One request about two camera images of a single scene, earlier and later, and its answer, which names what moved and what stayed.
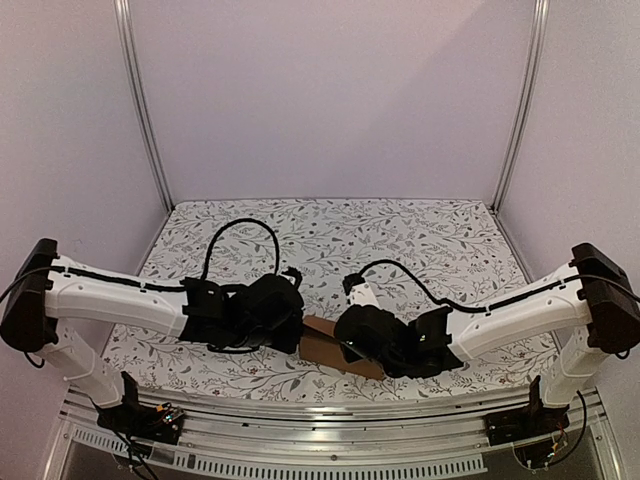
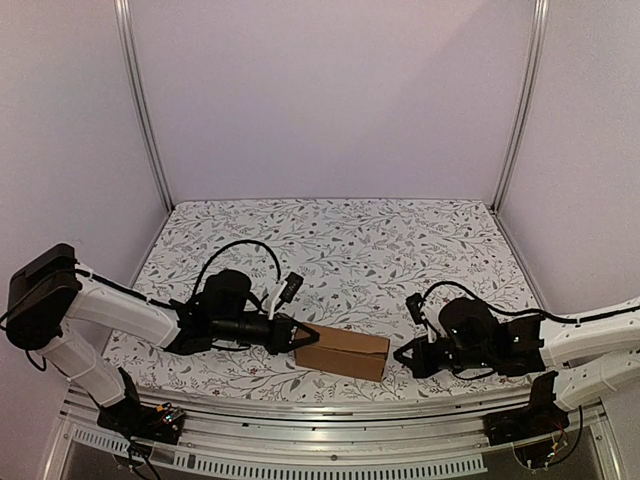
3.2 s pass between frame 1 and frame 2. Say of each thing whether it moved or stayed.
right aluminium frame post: stayed
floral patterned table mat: stayed
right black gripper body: moved
